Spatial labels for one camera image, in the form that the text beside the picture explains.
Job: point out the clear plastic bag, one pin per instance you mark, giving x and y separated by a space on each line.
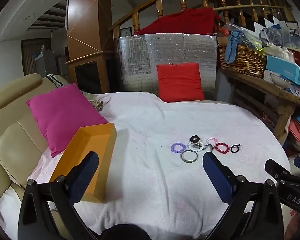
270 36

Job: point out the wooden pillar cabinet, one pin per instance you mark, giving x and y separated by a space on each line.
85 17

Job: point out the red pillow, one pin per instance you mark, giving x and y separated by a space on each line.
180 82

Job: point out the grey metal bangle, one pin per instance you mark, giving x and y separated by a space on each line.
182 156

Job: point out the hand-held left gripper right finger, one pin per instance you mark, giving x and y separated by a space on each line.
218 177

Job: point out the magenta pillow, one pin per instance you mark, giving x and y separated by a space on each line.
62 115

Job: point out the red blanket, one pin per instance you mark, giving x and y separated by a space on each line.
185 22

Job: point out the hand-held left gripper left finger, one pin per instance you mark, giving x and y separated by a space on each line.
83 177

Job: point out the orange box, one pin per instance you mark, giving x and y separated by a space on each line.
100 155

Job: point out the black scrunchie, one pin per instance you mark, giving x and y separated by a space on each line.
191 138

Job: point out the blue cloth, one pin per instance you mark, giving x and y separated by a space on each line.
232 45

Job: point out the wooden side table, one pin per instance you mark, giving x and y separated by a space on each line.
265 86

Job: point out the wooden stair railing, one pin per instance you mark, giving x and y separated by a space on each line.
150 1

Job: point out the silver insulation panel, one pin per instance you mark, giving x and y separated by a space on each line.
140 60

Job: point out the small grey trinket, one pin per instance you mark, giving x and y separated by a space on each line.
208 147

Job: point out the beige leather sofa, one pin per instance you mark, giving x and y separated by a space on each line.
10 135

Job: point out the blue shoe box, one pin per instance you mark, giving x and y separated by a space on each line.
282 70

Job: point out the white bowl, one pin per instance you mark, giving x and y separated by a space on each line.
280 80

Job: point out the patterned crumpled cloth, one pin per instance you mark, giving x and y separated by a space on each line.
98 104

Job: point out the framed picture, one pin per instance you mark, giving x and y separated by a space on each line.
125 31

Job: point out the pale pink embossed blanket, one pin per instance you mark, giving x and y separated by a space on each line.
152 180

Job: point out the clear plastic storage box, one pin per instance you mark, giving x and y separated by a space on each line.
293 33

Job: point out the wicker basket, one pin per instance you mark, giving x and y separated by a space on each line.
242 60

